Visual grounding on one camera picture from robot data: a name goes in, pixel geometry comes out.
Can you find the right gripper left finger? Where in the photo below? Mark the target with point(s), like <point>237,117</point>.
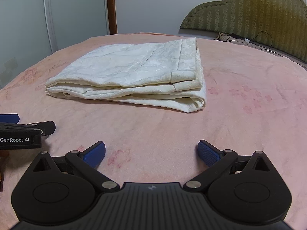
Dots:
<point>84,165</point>

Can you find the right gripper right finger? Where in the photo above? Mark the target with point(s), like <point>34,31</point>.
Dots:
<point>218,163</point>

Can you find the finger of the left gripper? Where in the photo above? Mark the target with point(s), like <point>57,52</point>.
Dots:
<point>46,128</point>
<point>9,118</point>

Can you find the white patterned pants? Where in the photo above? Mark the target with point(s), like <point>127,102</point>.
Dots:
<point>168,75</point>

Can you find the pink bed blanket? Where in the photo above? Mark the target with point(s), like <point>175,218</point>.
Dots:
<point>255,101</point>

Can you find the white wardrobe with flowers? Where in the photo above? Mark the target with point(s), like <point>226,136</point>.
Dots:
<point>34,29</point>

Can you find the brown wooden wardrobe trim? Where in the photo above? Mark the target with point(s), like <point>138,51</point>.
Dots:
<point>111,8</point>

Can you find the olive green padded headboard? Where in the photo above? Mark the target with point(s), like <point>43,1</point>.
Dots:
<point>280,24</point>

